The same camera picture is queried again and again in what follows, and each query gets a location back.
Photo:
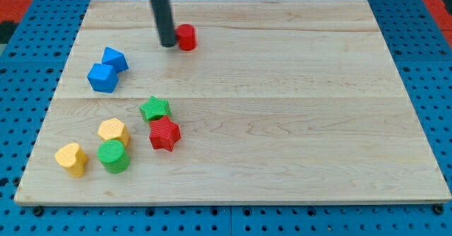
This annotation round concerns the red star block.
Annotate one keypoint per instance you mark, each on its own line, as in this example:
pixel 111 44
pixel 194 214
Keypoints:
pixel 164 133

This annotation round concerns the green star block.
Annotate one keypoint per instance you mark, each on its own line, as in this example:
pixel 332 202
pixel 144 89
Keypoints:
pixel 154 109

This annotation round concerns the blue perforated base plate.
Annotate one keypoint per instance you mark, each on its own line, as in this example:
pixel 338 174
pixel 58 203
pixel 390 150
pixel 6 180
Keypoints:
pixel 32 63

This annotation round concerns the blue cube block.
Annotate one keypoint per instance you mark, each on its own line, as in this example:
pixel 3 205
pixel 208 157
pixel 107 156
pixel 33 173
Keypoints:
pixel 103 78

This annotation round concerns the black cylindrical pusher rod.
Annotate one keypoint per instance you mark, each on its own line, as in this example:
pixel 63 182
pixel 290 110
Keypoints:
pixel 162 12

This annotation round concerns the yellow hexagon block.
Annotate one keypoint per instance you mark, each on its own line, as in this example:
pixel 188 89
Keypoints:
pixel 114 129

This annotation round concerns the red cylinder block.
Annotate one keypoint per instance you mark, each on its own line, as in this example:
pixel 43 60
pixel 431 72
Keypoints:
pixel 186 35

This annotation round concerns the light wooden board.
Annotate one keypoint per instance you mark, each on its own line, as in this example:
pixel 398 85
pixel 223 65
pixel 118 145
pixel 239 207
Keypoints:
pixel 282 102

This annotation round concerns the blue triangular prism block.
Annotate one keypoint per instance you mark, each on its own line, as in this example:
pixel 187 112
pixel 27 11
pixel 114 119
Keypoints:
pixel 115 58

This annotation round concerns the green cylinder block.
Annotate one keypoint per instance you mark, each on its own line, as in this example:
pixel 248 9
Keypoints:
pixel 113 156

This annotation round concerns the yellow heart block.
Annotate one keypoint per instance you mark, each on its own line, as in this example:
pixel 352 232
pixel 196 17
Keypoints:
pixel 72 158

